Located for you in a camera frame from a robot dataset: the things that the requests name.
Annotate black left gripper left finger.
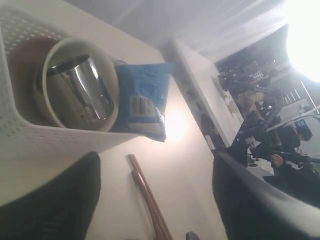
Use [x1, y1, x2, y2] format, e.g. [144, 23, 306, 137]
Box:
[0, 152, 101, 240]

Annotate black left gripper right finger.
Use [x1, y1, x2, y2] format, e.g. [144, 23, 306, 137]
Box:
[212, 151, 320, 240]

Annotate brown wooden chopstick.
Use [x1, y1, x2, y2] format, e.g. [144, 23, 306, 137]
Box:
[128, 154, 173, 240]
[131, 170, 166, 240]

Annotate shiny steel cup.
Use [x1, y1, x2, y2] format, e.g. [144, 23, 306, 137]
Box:
[46, 54, 114, 122]

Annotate cream ceramic bowl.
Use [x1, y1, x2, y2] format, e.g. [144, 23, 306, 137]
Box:
[35, 38, 120, 132]

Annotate white perforated plastic basket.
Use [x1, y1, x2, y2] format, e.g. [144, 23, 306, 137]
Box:
[0, 2, 134, 205]

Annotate white neighbouring table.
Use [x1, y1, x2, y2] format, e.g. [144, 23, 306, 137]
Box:
[161, 39, 244, 147]

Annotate background robot equipment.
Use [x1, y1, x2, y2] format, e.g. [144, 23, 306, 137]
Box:
[214, 23, 320, 198]

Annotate blue snack packet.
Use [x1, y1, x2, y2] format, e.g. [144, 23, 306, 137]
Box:
[111, 60, 174, 142]

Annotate small dark red dish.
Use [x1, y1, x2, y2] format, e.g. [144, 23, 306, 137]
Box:
[7, 37, 59, 127]

